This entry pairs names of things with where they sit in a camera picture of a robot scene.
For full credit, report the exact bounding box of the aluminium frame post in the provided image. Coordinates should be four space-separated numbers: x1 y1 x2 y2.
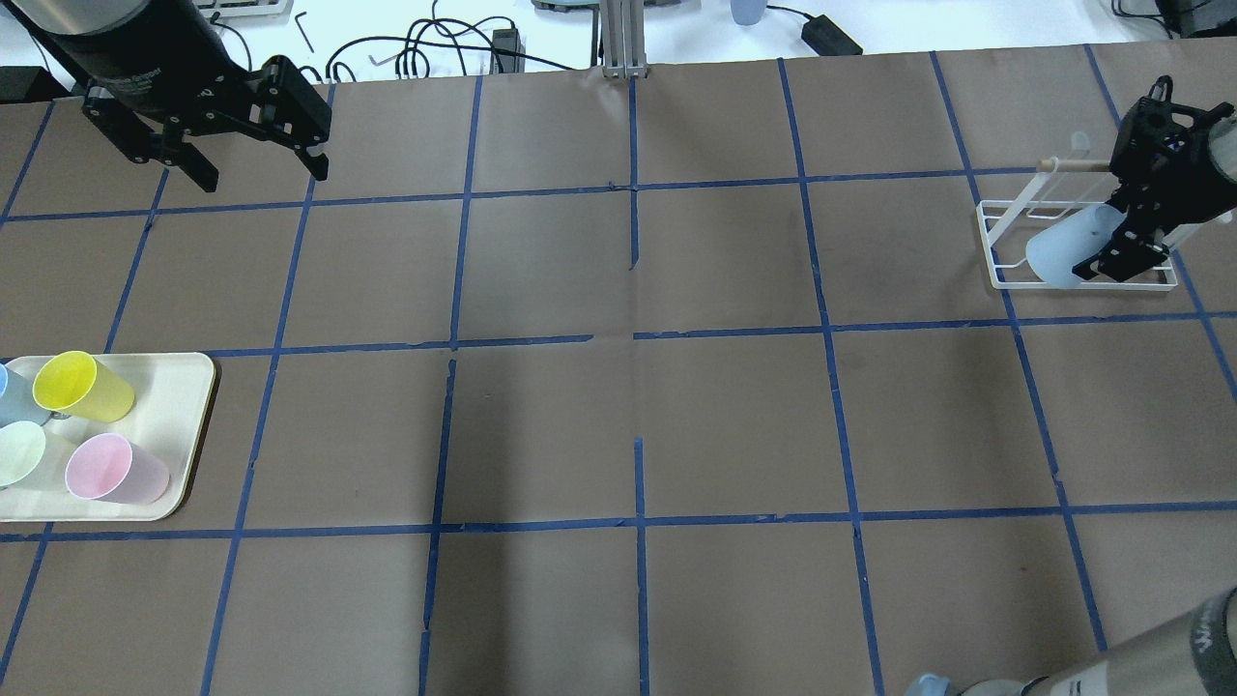
597 0 648 79

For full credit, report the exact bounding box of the pink plastic cup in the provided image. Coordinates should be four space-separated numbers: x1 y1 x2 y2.
66 433 171 504

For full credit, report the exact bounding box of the black power adapter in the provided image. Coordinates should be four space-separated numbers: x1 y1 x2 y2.
800 14 863 57

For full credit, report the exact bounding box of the light blue cup on tray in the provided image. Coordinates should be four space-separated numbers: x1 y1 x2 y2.
0 363 52 427

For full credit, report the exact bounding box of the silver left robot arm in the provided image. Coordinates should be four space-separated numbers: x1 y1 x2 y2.
5 1 332 192

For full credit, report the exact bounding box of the blue cup on desk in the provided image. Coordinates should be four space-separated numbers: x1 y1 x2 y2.
729 0 768 27

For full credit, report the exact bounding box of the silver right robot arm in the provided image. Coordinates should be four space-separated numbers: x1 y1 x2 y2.
966 75 1236 695

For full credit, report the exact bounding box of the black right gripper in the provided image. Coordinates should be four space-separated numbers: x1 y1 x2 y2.
1071 75 1236 282

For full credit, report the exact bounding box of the pale green plastic cup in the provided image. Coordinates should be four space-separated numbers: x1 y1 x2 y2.
1 422 75 492

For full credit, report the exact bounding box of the light blue transferred cup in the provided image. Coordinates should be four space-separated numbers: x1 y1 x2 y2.
1025 203 1124 291

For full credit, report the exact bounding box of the cream plastic serving tray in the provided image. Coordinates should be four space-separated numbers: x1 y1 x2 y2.
1 352 216 523

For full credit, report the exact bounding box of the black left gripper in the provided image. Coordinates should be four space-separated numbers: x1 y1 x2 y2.
80 54 332 193

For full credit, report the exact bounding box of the yellow plastic cup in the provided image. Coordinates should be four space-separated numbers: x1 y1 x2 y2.
32 351 136 423

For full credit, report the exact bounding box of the white wire cup rack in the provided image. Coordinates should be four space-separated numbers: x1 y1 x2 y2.
975 131 1179 294

